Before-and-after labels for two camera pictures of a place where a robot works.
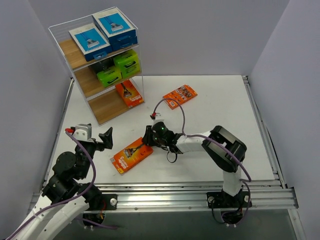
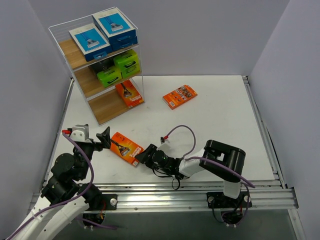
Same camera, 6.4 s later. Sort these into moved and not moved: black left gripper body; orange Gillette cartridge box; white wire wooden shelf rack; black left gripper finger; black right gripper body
Moved: black right gripper body
Not moved: orange Gillette cartridge box; black left gripper finger; white wire wooden shelf rack; black left gripper body
